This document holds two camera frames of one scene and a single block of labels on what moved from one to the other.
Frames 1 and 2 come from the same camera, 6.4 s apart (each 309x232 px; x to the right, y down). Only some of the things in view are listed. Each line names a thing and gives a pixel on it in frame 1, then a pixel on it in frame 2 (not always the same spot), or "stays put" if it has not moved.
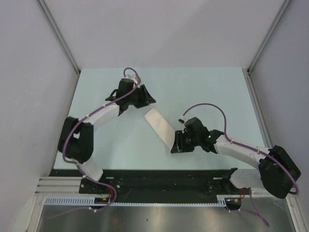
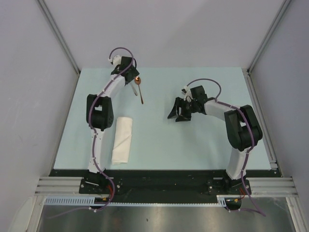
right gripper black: [179, 145] to [184, 117]
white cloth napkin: [163, 130] to [122, 140]
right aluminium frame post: [282, 8] stays put
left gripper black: [146, 99] to [133, 74]
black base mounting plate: [148, 183] stays put
